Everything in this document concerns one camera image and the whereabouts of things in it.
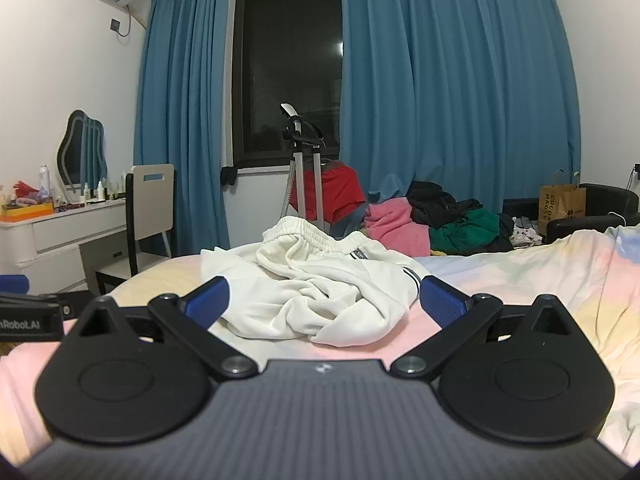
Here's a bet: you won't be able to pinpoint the orange box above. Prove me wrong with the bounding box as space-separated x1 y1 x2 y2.
0 202 55 222

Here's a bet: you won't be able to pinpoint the red shorts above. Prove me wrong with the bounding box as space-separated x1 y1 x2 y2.
290 160 368 226

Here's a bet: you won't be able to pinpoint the black garment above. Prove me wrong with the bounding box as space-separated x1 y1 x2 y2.
407 180 516 253

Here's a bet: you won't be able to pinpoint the green garment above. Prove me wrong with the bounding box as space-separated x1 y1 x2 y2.
429 208 502 256

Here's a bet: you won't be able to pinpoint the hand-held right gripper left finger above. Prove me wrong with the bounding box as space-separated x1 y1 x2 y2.
75 276 260 381

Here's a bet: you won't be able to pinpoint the wavy vanity mirror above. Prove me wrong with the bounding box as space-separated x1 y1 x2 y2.
56 110 109 193

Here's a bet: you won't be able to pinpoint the white patterned cloth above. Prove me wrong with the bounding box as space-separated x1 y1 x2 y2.
514 215 545 249

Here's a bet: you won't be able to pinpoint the white vanity desk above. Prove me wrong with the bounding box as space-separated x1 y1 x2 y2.
0 195 133 296

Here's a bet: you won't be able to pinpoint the brown paper bag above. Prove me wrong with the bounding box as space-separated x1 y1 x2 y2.
538 170 587 236

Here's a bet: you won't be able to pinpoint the white pants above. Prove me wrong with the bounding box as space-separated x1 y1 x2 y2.
200 216 423 348

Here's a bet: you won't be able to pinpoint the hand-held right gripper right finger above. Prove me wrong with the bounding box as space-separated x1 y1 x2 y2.
390 275 577 381

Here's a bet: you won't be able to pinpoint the black armchair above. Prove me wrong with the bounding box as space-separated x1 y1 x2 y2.
502 183 640 246

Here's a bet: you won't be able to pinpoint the dark window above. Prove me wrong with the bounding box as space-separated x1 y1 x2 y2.
230 0 346 171

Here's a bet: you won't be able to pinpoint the beige chair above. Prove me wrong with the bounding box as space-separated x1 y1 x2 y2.
80 163 176 296

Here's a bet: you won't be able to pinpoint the pastel bed sheet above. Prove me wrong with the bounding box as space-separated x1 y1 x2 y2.
0 225 640 466

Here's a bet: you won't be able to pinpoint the pink garment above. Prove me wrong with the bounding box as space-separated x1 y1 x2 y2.
363 197 432 258

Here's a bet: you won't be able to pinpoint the metal garment steamer stand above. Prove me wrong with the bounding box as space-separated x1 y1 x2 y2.
279 103 332 233

